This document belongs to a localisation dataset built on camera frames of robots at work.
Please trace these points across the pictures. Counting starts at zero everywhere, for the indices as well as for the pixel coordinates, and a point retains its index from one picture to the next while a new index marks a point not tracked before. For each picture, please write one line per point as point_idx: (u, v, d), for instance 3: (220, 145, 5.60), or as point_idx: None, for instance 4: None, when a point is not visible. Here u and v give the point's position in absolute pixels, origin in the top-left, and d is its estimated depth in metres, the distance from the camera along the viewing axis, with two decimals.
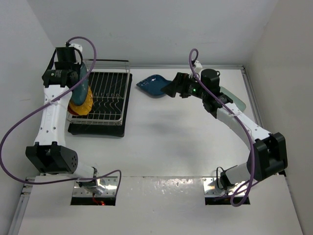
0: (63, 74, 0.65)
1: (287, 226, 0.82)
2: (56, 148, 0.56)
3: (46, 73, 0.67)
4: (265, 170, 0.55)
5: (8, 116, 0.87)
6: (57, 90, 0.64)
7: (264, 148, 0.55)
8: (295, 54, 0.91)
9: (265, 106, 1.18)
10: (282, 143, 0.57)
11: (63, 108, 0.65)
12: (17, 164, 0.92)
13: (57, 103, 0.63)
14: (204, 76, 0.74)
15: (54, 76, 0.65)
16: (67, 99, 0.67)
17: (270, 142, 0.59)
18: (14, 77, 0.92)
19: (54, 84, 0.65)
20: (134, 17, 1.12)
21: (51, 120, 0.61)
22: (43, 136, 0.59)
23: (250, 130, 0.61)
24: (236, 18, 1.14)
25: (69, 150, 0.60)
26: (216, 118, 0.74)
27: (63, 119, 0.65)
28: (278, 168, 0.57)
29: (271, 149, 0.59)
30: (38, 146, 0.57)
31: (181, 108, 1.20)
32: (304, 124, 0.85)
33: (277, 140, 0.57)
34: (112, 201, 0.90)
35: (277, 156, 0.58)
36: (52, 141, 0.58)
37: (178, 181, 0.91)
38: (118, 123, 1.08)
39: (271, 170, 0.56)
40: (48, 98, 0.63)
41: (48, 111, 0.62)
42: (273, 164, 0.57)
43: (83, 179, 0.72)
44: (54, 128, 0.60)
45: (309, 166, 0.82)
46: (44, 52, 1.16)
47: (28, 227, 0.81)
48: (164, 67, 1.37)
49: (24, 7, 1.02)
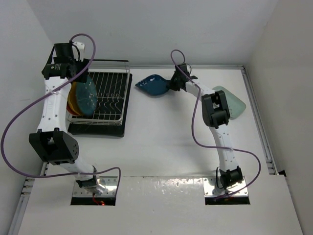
0: (63, 66, 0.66)
1: (287, 226, 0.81)
2: (58, 133, 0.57)
3: (45, 67, 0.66)
4: (212, 116, 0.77)
5: (8, 116, 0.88)
6: (58, 81, 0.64)
7: (208, 99, 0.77)
8: (295, 53, 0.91)
9: (265, 106, 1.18)
10: (223, 96, 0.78)
11: (64, 99, 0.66)
12: (17, 164, 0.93)
13: (58, 93, 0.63)
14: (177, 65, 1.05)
15: (54, 69, 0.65)
16: (67, 89, 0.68)
17: (217, 99, 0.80)
18: (14, 77, 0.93)
19: (55, 76, 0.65)
20: (135, 17, 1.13)
21: (52, 108, 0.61)
22: (45, 123, 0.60)
23: (203, 90, 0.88)
24: (235, 18, 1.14)
25: (71, 137, 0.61)
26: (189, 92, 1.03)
27: (64, 109, 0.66)
28: (223, 116, 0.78)
29: (219, 103, 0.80)
30: (41, 133, 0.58)
31: (181, 108, 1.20)
32: (304, 123, 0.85)
33: (219, 94, 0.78)
34: (112, 201, 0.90)
35: (221, 107, 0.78)
36: (54, 128, 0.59)
37: (178, 181, 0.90)
38: (118, 123, 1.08)
39: (217, 116, 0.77)
40: (48, 88, 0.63)
41: (49, 100, 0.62)
42: (218, 113, 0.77)
43: (83, 174, 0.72)
44: (55, 115, 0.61)
45: (309, 165, 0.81)
46: (44, 52, 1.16)
47: (28, 227, 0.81)
48: (164, 67, 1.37)
49: (24, 7, 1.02)
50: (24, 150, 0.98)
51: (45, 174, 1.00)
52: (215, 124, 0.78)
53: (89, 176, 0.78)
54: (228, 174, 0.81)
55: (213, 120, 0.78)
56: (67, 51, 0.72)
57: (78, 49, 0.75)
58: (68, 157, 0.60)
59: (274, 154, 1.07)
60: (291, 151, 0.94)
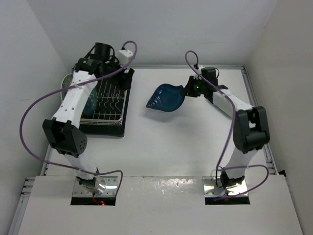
0: (94, 63, 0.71)
1: (287, 226, 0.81)
2: (70, 127, 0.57)
3: (78, 60, 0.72)
4: (246, 139, 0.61)
5: (8, 116, 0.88)
6: (85, 77, 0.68)
7: (244, 115, 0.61)
8: (295, 53, 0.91)
9: (265, 106, 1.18)
10: (263, 114, 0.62)
11: (85, 94, 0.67)
12: (17, 164, 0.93)
13: (81, 88, 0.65)
14: (202, 69, 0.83)
15: (85, 63, 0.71)
16: (91, 87, 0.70)
17: (254, 116, 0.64)
18: (14, 77, 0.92)
19: (83, 70, 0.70)
20: (135, 17, 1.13)
21: (71, 101, 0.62)
22: (61, 113, 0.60)
23: (236, 105, 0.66)
24: (236, 18, 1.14)
25: (80, 132, 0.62)
26: (213, 103, 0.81)
27: (82, 105, 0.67)
28: (261, 139, 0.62)
29: (256, 122, 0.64)
30: (55, 121, 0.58)
31: (181, 108, 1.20)
32: (304, 122, 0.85)
33: (258, 111, 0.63)
34: (112, 201, 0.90)
35: (259, 128, 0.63)
36: (67, 120, 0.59)
37: (178, 181, 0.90)
38: (118, 123, 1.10)
39: (253, 139, 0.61)
40: (75, 82, 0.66)
41: (71, 92, 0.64)
42: (254, 134, 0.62)
43: (84, 171, 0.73)
44: (72, 108, 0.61)
45: (309, 165, 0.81)
46: (44, 52, 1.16)
47: (28, 228, 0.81)
48: (164, 67, 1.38)
49: (25, 7, 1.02)
50: (24, 150, 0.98)
51: (45, 174, 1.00)
52: (249, 147, 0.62)
53: (90, 176, 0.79)
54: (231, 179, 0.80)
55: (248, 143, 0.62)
56: (104, 53, 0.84)
57: (120, 53, 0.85)
58: (73, 150, 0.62)
59: (274, 154, 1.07)
60: (290, 151, 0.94)
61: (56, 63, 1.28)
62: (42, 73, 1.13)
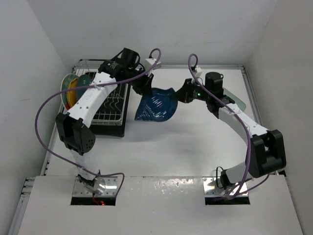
0: (116, 68, 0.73)
1: (288, 226, 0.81)
2: (80, 126, 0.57)
3: (104, 61, 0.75)
4: (262, 167, 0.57)
5: (8, 116, 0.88)
6: (105, 79, 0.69)
7: (260, 143, 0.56)
8: (295, 53, 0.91)
9: (265, 106, 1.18)
10: (279, 140, 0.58)
11: (102, 96, 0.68)
12: (17, 164, 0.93)
13: (100, 89, 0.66)
14: (208, 78, 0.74)
15: (109, 66, 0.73)
16: (108, 91, 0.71)
17: (269, 140, 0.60)
18: (14, 77, 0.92)
19: (106, 72, 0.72)
20: (135, 17, 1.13)
21: (87, 100, 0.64)
22: (75, 110, 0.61)
23: (249, 127, 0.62)
24: (236, 18, 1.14)
25: (90, 132, 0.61)
26: (218, 118, 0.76)
27: (98, 105, 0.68)
28: (276, 166, 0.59)
29: (270, 146, 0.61)
30: (68, 117, 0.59)
31: (181, 108, 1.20)
32: (304, 123, 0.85)
33: (275, 137, 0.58)
34: (112, 201, 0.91)
35: (275, 152, 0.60)
36: (79, 118, 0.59)
37: (178, 181, 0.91)
38: (118, 123, 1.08)
39: (268, 167, 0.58)
40: (95, 82, 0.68)
41: (90, 91, 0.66)
42: (270, 161, 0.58)
43: (86, 170, 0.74)
44: (87, 107, 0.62)
45: (309, 165, 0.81)
46: (44, 53, 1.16)
47: (28, 228, 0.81)
48: (164, 67, 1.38)
49: (25, 7, 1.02)
50: (24, 150, 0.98)
51: (45, 174, 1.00)
52: (265, 174, 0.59)
53: (91, 176, 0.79)
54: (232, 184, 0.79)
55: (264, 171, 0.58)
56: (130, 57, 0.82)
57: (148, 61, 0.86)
58: (79, 147, 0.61)
59: None
60: (290, 151, 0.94)
61: (56, 63, 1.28)
62: (42, 73, 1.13)
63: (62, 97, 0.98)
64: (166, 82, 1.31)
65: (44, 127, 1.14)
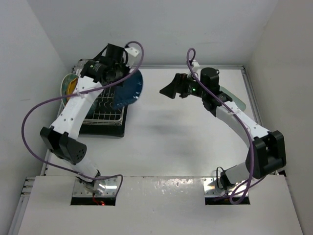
0: (100, 69, 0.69)
1: (288, 226, 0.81)
2: (65, 140, 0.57)
3: (86, 63, 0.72)
4: (264, 169, 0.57)
5: (8, 116, 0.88)
6: (88, 83, 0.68)
7: (262, 146, 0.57)
8: (295, 53, 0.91)
9: (265, 106, 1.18)
10: (281, 141, 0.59)
11: (87, 103, 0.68)
12: (17, 164, 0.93)
13: (83, 96, 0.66)
14: (204, 75, 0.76)
15: (92, 68, 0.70)
16: (95, 95, 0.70)
17: (269, 140, 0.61)
18: (14, 77, 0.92)
19: (89, 77, 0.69)
20: (135, 17, 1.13)
21: (71, 110, 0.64)
22: (59, 123, 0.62)
23: (249, 128, 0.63)
24: (236, 18, 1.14)
25: (78, 143, 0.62)
26: (215, 116, 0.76)
27: (84, 112, 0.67)
28: (278, 166, 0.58)
29: (270, 147, 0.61)
30: (53, 131, 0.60)
31: (181, 108, 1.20)
32: (304, 123, 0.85)
33: (276, 138, 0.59)
34: (112, 201, 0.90)
35: (275, 153, 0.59)
36: (64, 131, 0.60)
37: (178, 181, 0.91)
38: (118, 123, 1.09)
39: (269, 168, 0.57)
40: (78, 88, 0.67)
41: (73, 100, 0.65)
42: (272, 162, 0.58)
43: (83, 176, 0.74)
44: (71, 119, 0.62)
45: (309, 165, 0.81)
46: (44, 52, 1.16)
47: (28, 228, 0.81)
48: (164, 67, 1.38)
49: (25, 7, 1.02)
50: (25, 150, 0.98)
51: (45, 174, 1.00)
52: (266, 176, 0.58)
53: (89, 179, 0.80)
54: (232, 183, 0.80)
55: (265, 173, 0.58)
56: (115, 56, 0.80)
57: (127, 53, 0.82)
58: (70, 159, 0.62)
59: None
60: (289, 151, 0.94)
61: (56, 63, 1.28)
62: (42, 73, 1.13)
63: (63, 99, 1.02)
64: (166, 81, 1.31)
65: (44, 127, 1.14)
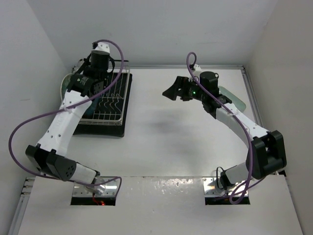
0: (87, 83, 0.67)
1: (287, 226, 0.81)
2: (53, 159, 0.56)
3: (73, 77, 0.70)
4: (264, 169, 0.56)
5: (8, 115, 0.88)
6: (76, 98, 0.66)
7: (261, 145, 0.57)
8: (295, 53, 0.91)
9: (265, 106, 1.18)
10: (280, 141, 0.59)
11: (75, 117, 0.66)
12: (17, 164, 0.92)
13: (71, 111, 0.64)
14: (203, 78, 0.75)
15: (79, 82, 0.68)
16: (82, 109, 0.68)
17: (269, 140, 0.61)
18: (14, 77, 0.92)
19: (76, 91, 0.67)
20: (135, 17, 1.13)
21: (58, 126, 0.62)
22: (46, 140, 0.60)
23: (248, 129, 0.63)
24: (236, 18, 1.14)
25: (66, 161, 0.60)
26: (215, 118, 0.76)
27: (72, 128, 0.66)
28: (278, 166, 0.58)
29: (270, 147, 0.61)
30: (39, 149, 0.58)
31: (181, 108, 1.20)
32: (304, 123, 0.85)
33: (275, 138, 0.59)
34: (112, 201, 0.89)
35: (276, 154, 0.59)
36: (52, 149, 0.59)
37: (178, 181, 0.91)
38: (118, 123, 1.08)
39: (269, 168, 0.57)
40: (64, 104, 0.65)
41: (60, 116, 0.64)
42: (272, 162, 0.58)
43: (79, 182, 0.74)
44: (58, 135, 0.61)
45: (309, 165, 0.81)
46: (44, 52, 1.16)
47: (28, 228, 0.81)
48: (164, 67, 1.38)
49: (25, 7, 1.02)
50: (25, 150, 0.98)
51: None
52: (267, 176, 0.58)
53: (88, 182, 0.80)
54: (232, 183, 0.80)
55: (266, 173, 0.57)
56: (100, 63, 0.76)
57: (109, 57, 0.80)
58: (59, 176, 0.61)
59: None
60: (289, 152, 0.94)
61: (56, 63, 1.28)
62: (42, 73, 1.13)
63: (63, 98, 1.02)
64: (166, 81, 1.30)
65: (44, 127, 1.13)
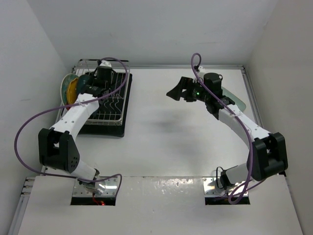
0: (98, 89, 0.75)
1: (287, 226, 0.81)
2: (66, 138, 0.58)
3: (84, 86, 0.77)
4: (264, 170, 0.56)
5: (7, 115, 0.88)
6: (89, 97, 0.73)
7: (262, 147, 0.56)
8: (295, 53, 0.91)
9: (265, 106, 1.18)
10: (282, 143, 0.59)
11: (86, 113, 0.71)
12: (17, 164, 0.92)
13: (85, 105, 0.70)
14: (206, 79, 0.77)
15: (90, 89, 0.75)
16: (93, 107, 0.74)
17: (270, 142, 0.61)
18: (14, 78, 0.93)
19: (88, 94, 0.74)
20: (135, 17, 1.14)
21: (72, 115, 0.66)
22: (60, 124, 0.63)
23: (250, 129, 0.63)
24: (236, 18, 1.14)
25: (74, 149, 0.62)
26: (218, 119, 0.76)
27: (80, 123, 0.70)
28: (279, 168, 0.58)
29: (272, 149, 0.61)
30: (53, 130, 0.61)
31: (181, 108, 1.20)
32: (304, 123, 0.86)
33: (277, 140, 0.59)
34: (112, 201, 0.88)
35: (277, 156, 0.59)
36: (65, 130, 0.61)
37: (178, 181, 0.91)
38: (118, 123, 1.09)
39: (270, 170, 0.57)
40: (78, 100, 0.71)
41: (74, 108, 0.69)
42: (273, 164, 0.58)
43: (80, 179, 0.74)
44: (72, 121, 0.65)
45: (310, 165, 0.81)
46: (44, 52, 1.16)
47: (28, 228, 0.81)
48: (164, 67, 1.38)
49: (25, 7, 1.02)
50: (25, 150, 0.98)
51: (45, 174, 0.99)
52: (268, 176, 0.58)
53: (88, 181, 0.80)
54: (232, 183, 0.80)
55: (267, 174, 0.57)
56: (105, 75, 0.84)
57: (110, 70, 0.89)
58: (63, 167, 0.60)
59: None
60: (289, 152, 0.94)
61: (56, 62, 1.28)
62: (42, 73, 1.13)
63: (63, 97, 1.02)
64: (166, 81, 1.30)
65: (44, 127, 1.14)
